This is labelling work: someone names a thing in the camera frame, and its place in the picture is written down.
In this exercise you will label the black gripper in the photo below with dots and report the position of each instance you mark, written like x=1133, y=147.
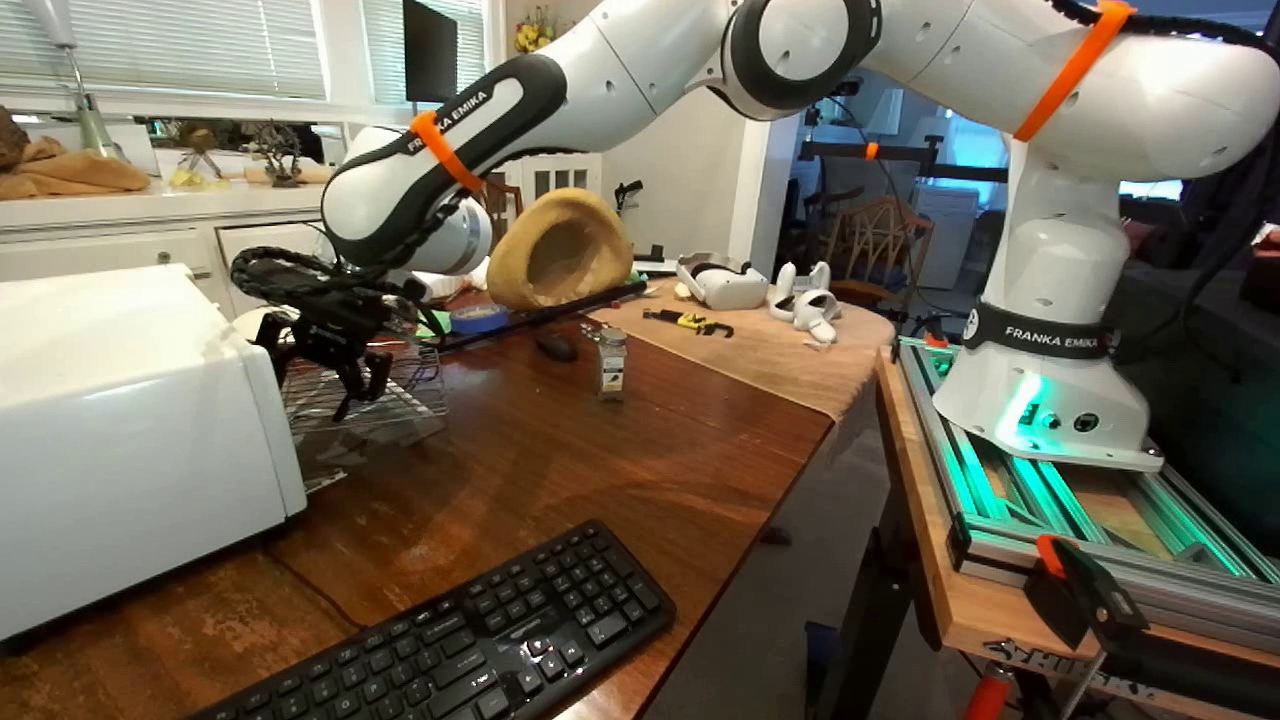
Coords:
x=332, y=326

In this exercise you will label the metal roasting rack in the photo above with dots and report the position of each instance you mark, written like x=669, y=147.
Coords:
x=338, y=441

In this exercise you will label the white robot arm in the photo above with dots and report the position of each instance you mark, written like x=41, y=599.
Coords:
x=1091, y=93

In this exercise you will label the white toaster oven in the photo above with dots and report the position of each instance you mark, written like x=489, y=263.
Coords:
x=137, y=433

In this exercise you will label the black computer mouse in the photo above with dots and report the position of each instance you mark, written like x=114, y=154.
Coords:
x=559, y=349

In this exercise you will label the white sideboard cabinet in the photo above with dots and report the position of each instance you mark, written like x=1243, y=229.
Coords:
x=198, y=229

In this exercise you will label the tan straw hat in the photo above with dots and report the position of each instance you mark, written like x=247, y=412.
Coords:
x=561, y=249

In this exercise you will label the glass spice jar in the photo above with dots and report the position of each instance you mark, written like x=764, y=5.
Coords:
x=613, y=360

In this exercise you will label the long black stick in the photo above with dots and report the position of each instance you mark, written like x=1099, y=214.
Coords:
x=538, y=319

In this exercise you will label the black computer keyboard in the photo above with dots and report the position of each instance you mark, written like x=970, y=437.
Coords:
x=518, y=640

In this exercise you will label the white VR headset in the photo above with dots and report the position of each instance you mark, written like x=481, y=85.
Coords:
x=723, y=285

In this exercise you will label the white VR controller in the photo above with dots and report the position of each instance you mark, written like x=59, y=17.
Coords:
x=806, y=301

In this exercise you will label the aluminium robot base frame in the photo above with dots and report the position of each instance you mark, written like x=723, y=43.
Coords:
x=1173, y=552

